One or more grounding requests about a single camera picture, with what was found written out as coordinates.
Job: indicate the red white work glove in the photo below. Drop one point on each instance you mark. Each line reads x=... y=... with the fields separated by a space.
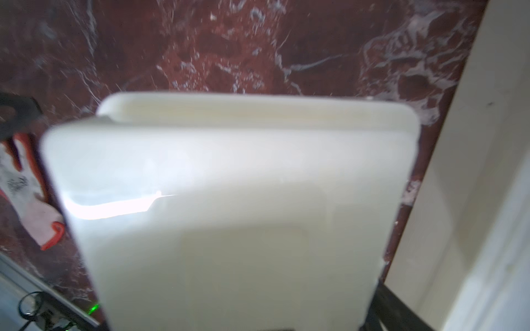
x=22 y=185

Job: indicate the aluminium front rail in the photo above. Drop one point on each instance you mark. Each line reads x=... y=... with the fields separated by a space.
x=29 y=304

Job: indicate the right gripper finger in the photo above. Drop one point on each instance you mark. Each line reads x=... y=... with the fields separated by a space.
x=387 y=310

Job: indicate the white wrap dispenser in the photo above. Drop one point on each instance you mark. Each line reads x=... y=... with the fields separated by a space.
x=202 y=211
x=463 y=260

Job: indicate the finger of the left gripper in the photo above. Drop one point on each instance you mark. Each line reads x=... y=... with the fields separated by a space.
x=26 y=110

